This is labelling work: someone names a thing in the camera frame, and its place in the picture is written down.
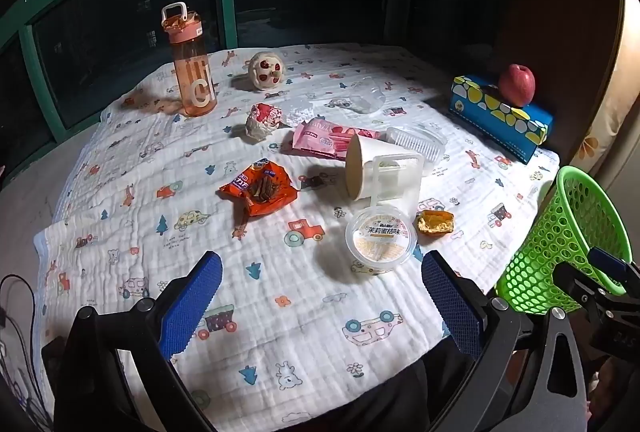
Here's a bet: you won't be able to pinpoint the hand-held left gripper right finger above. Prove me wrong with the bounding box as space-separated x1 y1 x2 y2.
421 251 588 432

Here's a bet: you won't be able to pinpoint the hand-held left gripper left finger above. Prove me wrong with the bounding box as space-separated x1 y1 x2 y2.
47 251 223 432

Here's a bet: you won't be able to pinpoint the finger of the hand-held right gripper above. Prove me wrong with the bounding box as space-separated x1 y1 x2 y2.
552 262 608 313
587 247 630 283

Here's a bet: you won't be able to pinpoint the green perforated plastic basket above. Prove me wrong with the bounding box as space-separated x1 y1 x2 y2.
494 166 633 317

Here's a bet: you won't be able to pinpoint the bitten bread piece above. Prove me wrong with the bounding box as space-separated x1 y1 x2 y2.
416 209 456 235

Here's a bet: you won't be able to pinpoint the round pudding cup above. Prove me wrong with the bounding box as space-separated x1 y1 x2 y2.
345 207 418 275

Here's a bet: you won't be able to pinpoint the clear rectangular plastic container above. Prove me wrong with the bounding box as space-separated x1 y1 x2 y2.
370 153 426 217

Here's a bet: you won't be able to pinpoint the orange snack wrapper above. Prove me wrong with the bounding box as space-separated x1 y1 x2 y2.
216 162 299 219

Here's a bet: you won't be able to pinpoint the clear plastic lid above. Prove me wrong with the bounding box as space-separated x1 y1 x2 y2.
386 124 448 164

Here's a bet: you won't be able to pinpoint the white paper cup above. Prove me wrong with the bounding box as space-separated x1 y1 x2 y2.
345 133 426 201

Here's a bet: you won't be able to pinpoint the red white wrapper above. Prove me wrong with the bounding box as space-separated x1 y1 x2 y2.
245 102 283 141

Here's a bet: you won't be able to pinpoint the pink snack packet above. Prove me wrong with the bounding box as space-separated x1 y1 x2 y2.
291 118 381 161

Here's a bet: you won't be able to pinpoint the white foam fruit net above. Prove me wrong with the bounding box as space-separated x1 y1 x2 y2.
285 99 321 125

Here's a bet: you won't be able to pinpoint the white printed blanket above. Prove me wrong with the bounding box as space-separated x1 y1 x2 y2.
32 42 561 425

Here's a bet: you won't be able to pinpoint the beige floral pillow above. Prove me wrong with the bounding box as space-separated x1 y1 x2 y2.
570 0 640 193

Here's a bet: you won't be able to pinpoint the blue box with pebble print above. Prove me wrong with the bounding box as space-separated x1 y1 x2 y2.
448 74 555 164

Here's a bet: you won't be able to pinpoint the red apple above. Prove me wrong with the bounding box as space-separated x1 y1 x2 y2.
498 64 537 107

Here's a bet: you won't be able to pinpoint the clear plastic cup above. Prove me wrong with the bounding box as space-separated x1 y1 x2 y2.
348 76 387 115

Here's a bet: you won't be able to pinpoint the orange transparent water bottle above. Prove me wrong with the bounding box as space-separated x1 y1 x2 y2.
161 2 216 117

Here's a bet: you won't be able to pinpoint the white round red-spotted toy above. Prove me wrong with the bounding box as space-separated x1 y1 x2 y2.
248 52 287 91

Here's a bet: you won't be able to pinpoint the black cables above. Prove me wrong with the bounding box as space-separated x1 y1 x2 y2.
0 274 56 432

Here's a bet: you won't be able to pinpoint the green window frame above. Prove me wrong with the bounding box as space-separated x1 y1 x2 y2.
0 0 516 183

